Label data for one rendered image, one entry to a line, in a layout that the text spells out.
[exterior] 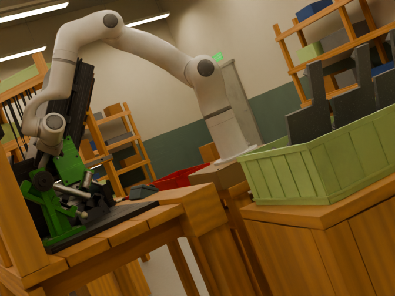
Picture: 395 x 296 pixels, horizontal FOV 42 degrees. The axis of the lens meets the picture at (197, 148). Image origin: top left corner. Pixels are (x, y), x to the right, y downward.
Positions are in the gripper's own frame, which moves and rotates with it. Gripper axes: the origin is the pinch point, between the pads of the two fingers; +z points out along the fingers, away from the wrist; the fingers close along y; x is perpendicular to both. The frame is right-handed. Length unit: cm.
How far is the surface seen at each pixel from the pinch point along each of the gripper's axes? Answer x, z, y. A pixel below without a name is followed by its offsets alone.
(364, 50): -21, -109, -76
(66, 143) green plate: -9.1, 3.0, -4.9
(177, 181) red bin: -13, 4, -58
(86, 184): 6.5, -0.4, -19.6
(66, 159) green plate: -2.0, 3.1, -7.8
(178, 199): 18, -49, -50
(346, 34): -446, 282, -276
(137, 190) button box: 0.8, -0.7, -40.9
